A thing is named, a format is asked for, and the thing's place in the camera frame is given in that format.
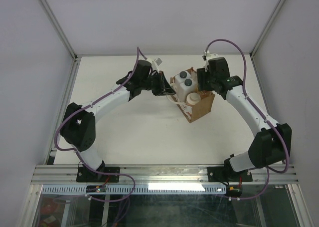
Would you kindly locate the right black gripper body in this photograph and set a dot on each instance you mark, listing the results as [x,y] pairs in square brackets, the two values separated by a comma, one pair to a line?
[212,79]

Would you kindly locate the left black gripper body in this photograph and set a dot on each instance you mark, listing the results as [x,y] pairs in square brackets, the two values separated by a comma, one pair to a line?
[152,84]

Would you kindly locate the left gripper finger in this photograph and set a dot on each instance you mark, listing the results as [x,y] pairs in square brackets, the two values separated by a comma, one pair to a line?
[169,90]
[162,83]

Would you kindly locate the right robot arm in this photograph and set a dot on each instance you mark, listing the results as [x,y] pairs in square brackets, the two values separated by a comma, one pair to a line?
[272,140]

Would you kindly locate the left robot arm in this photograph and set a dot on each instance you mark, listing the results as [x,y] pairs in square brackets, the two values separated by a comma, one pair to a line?
[79,122]

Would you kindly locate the white bottle grey cap front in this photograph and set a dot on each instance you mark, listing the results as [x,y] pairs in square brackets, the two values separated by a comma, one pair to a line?
[185,88]

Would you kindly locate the white bottle grey cap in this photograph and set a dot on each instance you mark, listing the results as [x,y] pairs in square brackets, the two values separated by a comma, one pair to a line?
[185,88]
[183,78]

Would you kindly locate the white bottle grey cap rear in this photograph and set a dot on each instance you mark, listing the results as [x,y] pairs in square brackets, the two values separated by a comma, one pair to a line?
[183,78]

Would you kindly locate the cream wide-cap bottle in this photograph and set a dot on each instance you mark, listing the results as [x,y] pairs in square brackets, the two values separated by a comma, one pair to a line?
[192,99]

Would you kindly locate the black orange connector box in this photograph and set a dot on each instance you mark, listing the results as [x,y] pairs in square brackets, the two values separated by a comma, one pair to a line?
[234,191]

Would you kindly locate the small green-lit circuit board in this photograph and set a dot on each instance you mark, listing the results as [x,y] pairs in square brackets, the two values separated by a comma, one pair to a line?
[96,189]

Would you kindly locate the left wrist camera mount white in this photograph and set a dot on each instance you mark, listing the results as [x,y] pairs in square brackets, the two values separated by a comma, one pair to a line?
[155,63]

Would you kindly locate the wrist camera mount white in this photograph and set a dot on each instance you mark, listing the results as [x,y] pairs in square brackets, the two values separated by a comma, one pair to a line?
[155,63]
[208,56]

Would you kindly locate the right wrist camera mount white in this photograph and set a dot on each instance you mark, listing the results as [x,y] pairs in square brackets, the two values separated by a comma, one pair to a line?
[208,56]

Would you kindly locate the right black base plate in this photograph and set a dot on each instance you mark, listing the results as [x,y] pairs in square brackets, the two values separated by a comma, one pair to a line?
[223,175]

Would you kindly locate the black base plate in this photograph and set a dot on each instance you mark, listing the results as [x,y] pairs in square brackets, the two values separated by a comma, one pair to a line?
[84,175]
[223,175]

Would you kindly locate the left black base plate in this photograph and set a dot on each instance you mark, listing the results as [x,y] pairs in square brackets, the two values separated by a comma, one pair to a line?
[84,175]

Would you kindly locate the right aluminium frame post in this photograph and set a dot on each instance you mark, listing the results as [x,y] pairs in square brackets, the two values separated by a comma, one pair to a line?
[269,23]

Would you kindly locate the aluminium frame post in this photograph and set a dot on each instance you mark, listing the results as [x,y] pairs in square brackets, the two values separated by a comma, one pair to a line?
[57,27]
[269,23]

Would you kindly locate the left aluminium frame post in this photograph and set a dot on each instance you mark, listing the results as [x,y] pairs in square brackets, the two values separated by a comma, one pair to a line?
[57,27]

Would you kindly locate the aluminium front rail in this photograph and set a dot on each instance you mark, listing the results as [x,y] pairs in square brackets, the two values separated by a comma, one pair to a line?
[144,174]

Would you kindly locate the white slotted cable duct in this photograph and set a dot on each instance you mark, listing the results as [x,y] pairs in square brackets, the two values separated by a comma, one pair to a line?
[148,189]

